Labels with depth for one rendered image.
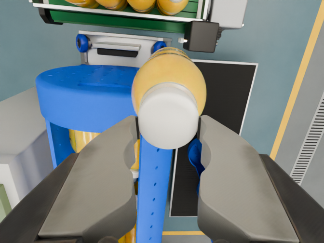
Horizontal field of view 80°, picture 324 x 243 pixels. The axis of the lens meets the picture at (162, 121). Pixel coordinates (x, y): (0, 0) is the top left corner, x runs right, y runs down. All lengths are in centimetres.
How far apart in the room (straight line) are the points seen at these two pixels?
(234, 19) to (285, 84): 127
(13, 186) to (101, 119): 32
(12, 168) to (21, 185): 6
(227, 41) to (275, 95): 63
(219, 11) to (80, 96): 51
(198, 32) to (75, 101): 34
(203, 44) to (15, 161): 52
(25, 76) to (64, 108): 147
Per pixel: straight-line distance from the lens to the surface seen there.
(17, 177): 58
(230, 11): 70
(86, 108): 32
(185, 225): 251
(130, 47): 47
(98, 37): 61
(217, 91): 150
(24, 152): 61
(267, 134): 202
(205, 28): 53
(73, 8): 57
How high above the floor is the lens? 152
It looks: 66 degrees down
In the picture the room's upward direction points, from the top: 172 degrees clockwise
